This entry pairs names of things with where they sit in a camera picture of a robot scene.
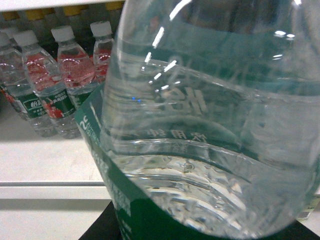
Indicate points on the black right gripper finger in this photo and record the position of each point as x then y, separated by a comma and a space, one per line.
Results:
105, 227

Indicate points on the clear water bottle green label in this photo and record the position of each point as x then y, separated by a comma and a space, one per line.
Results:
76, 67
44, 76
210, 119
102, 33
13, 76

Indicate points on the white metal shelf board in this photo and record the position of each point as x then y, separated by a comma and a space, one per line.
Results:
34, 167

